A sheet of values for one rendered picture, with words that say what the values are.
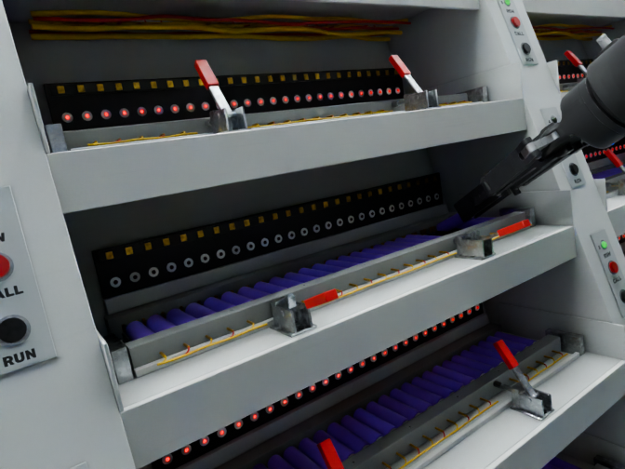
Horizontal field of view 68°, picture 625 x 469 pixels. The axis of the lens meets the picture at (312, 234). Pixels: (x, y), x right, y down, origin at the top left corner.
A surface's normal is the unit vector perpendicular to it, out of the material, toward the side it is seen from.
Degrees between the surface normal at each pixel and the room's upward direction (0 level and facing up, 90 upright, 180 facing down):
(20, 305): 90
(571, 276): 90
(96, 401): 90
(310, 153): 107
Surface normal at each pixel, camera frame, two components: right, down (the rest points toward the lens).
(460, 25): -0.82, 0.22
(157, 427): 0.55, 0.04
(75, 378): 0.48, -0.25
